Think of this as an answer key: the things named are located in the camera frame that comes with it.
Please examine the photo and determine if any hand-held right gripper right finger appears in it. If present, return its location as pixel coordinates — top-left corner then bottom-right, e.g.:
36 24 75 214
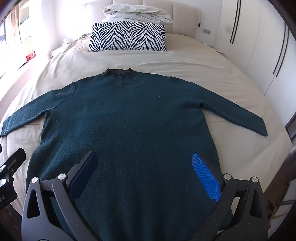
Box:
191 152 270 241

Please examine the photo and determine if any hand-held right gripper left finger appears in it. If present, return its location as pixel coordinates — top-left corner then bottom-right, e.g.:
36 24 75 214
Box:
21 151 102 241

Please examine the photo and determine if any dark teal knit sweater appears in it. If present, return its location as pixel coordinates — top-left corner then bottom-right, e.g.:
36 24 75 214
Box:
0 67 268 241

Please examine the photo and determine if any bed with cream sheet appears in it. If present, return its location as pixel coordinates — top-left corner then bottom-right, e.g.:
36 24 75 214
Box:
0 31 294 230

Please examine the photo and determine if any zebra print pillow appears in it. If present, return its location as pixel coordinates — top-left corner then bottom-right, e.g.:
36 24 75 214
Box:
88 21 167 52

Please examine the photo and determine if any white wardrobe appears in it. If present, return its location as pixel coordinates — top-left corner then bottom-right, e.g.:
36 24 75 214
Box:
213 0 296 127

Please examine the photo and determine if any beige padded headboard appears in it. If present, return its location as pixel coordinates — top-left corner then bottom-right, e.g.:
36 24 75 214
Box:
102 0 201 35

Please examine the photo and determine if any folded white duvet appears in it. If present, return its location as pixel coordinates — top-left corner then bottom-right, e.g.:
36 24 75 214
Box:
103 3 173 25

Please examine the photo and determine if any white wall shelf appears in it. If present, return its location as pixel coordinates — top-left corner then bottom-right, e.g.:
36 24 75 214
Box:
18 0 31 27

